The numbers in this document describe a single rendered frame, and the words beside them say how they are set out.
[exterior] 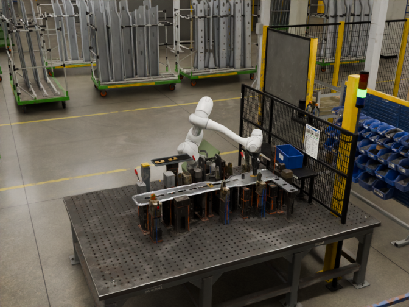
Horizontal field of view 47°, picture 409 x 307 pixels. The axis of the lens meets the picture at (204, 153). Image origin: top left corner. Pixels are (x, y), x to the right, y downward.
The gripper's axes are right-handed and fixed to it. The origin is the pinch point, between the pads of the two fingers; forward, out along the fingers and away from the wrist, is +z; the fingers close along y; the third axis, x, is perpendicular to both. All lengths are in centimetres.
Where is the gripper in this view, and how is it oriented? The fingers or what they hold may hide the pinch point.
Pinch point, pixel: (254, 171)
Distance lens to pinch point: 442.9
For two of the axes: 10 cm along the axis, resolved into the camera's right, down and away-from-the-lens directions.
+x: 9.0, -1.5, 4.1
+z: -0.1, 9.2, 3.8
